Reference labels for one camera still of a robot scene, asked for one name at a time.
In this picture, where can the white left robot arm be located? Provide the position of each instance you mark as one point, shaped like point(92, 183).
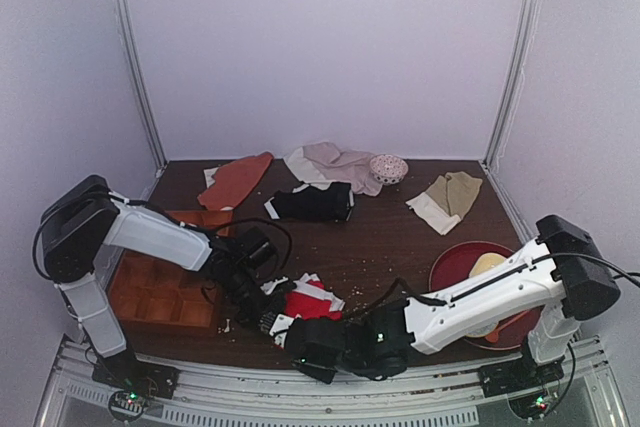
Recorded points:
point(91, 216)

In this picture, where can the front aluminium rail frame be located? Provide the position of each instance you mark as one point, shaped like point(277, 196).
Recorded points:
point(436, 395)

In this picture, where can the rust orange underwear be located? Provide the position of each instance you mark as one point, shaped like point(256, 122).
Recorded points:
point(227, 186)

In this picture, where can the left circuit board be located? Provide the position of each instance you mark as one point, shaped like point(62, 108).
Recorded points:
point(127, 406)

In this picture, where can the orange plastic spoon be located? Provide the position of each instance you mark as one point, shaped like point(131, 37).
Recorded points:
point(494, 336)

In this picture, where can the mauve white underwear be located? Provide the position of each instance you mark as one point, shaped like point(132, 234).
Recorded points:
point(319, 165)

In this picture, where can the round red tray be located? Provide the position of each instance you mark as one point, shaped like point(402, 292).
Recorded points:
point(454, 265)

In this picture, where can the right circuit board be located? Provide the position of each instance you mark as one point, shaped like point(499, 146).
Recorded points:
point(532, 406)

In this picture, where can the circuit board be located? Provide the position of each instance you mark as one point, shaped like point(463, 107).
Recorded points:
point(532, 406)
point(127, 406)

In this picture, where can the beige white underwear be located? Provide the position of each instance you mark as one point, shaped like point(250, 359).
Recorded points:
point(445, 203)

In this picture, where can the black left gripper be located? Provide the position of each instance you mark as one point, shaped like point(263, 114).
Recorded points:
point(267, 315)

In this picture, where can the aluminium corner post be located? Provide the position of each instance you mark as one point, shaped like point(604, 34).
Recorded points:
point(143, 104)
point(513, 83)

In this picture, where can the red white underwear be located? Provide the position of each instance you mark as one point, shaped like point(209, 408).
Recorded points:
point(304, 298)

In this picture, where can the blue yellow patterned bowl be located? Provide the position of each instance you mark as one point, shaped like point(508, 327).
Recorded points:
point(482, 331)

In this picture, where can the yellow square panda plate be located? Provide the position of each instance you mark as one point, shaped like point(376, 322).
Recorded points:
point(485, 263)

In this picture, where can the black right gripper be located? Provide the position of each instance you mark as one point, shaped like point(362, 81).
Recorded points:
point(298, 339)

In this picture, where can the wooden compartment tray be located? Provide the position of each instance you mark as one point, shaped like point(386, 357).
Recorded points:
point(150, 295)

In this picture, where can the left aluminium corner post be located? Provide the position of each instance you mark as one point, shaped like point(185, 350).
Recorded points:
point(143, 104)

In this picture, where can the right aluminium corner post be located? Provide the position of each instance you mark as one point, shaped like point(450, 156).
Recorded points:
point(513, 83)

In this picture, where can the black white underwear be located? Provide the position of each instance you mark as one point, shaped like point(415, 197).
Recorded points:
point(311, 204)

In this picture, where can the red dotted white bowl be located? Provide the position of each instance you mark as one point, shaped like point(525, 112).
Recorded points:
point(388, 169)

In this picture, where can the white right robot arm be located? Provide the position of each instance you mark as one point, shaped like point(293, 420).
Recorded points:
point(561, 272)

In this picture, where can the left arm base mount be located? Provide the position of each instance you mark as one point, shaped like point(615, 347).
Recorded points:
point(126, 372)

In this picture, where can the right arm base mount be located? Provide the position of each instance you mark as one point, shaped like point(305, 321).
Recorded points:
point(517, 375)

